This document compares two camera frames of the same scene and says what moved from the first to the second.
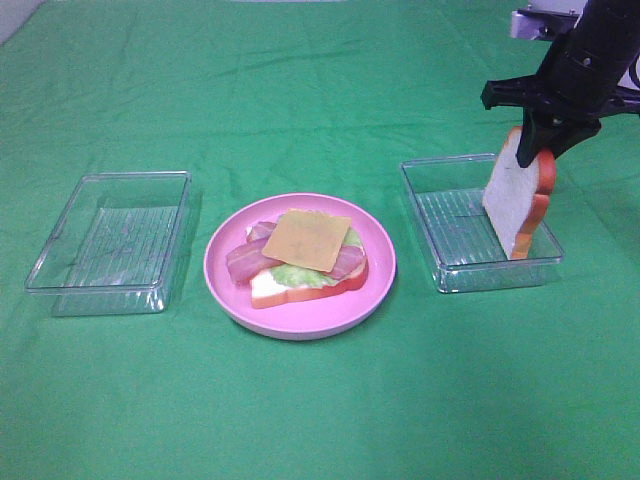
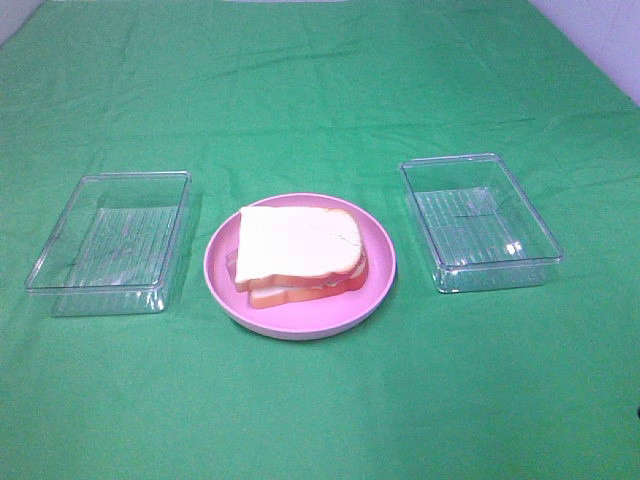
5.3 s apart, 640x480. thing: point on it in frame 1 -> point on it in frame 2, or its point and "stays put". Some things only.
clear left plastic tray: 117,248 stays put
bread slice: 518,195 -> 296,241
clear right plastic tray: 448,193 stays put
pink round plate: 307,318 stays put
